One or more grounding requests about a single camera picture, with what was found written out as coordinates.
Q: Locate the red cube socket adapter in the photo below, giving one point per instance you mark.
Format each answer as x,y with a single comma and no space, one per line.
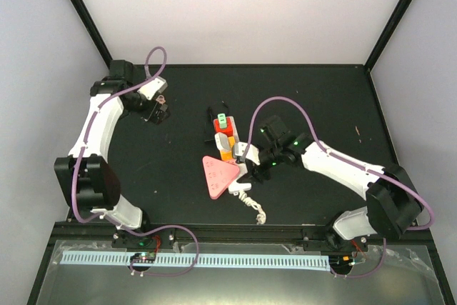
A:
229,130

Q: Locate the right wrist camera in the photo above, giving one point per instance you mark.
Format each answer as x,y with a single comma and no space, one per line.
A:
249,152

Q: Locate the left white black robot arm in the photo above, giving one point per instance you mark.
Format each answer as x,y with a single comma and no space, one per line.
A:
89,185

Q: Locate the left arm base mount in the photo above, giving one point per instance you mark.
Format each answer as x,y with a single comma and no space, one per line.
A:
161,238

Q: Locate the white slotted cable duct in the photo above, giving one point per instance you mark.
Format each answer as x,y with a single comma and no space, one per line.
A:
215,261

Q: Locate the pink triangular power strip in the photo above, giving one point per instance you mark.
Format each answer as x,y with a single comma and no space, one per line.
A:
219,175

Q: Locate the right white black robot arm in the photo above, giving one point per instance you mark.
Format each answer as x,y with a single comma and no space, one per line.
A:
391,206

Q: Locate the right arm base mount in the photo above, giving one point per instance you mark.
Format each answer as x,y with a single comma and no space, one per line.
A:
321,238

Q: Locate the yellow cube socket adapter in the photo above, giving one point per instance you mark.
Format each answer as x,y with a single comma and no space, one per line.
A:
227,156

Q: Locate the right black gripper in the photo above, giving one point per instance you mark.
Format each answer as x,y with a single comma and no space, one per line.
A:
255,176

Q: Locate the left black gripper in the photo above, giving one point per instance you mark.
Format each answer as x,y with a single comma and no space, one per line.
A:
158,116

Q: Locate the green white plug adapter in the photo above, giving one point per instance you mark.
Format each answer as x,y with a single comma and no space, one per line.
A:
222,121

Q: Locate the white long power strip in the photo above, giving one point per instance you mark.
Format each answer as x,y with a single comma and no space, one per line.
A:
235,188

